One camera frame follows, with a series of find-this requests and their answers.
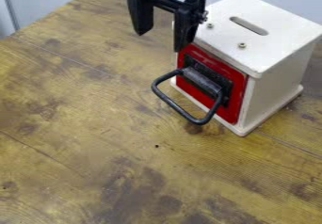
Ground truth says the grey vertical pole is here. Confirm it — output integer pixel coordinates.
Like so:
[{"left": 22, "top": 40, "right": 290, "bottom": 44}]
[{"left": 4, "top": 0, "right": 20, "bottom": 31}]

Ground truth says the red wooden drawer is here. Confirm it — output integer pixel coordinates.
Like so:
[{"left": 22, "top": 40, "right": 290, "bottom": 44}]
[{"left": 178, "top": 44, "right": 248, "bottom": 124}]

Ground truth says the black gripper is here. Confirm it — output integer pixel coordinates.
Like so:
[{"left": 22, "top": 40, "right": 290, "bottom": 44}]
[{"left": 127, "top": 0, "right": 207, "bottom": 52}]

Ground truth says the black metal drawer handle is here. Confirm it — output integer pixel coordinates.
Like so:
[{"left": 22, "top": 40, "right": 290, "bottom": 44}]
[{"left": 150, "top": 53, "right": 234, "bottom": 126}]

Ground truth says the white wooden box cabinet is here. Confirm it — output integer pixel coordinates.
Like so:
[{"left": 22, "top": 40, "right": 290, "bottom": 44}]
[{"left": 171, "top": 0, "right": 322, "bottom": 137}]

